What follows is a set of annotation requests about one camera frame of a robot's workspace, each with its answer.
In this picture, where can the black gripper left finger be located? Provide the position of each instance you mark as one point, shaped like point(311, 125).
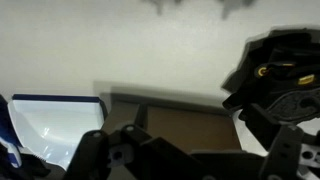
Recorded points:
point(88, 153)

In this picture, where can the brown cardboard box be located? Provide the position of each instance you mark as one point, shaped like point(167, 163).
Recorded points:
point(186, 126)

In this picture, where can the white dustpan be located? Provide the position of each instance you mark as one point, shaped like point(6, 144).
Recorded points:
point(56, 126)

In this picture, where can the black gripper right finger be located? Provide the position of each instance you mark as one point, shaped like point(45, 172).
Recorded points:
point(283, 153)

